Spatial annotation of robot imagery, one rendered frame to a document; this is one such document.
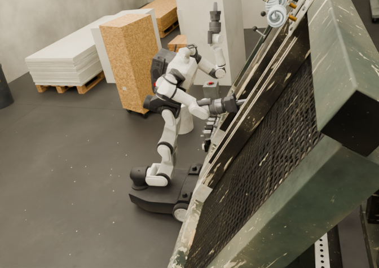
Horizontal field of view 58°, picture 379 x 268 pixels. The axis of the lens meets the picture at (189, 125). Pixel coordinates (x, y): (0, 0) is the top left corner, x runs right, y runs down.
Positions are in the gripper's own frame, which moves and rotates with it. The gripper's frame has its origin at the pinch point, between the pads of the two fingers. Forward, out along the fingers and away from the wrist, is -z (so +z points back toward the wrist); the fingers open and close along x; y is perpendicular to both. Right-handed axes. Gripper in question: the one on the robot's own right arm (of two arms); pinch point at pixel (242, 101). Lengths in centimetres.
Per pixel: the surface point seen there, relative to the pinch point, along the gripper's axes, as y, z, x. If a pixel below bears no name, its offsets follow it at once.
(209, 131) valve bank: 45, 44, -42
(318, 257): -80, -32, -31
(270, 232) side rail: -119, -30, 28
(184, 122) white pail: 154, 116, -90
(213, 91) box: 89, 46, -30
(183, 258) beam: -79, 27, -33
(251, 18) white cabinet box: 549, 78, -93
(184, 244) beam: -72, 28, -32
